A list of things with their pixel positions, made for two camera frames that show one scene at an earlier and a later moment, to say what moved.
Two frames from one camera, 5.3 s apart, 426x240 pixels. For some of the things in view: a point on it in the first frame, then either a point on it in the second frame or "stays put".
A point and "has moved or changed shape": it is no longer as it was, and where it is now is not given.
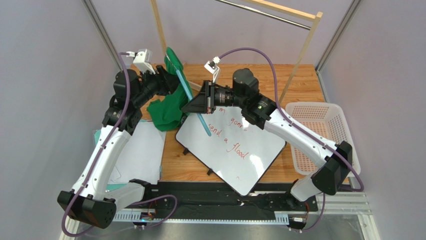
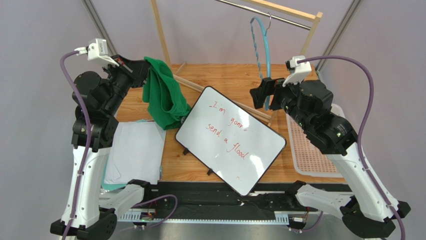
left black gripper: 167,83 -> 137,71
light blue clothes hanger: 187,90 -> 268,57
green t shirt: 167,114 has moved or changed shape
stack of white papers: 141,158 stays put
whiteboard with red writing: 238,152 stays put
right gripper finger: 197,104 -> 259,93
